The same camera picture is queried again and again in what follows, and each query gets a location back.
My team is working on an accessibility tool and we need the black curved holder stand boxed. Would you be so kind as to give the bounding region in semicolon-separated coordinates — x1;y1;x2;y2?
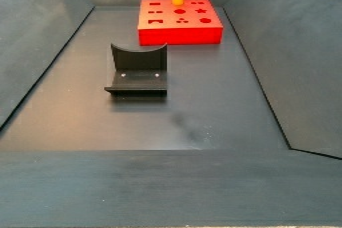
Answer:
104;45;167;95

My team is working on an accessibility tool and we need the red shape-sorting board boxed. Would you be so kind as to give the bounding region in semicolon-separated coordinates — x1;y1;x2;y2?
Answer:
138;0;223;45

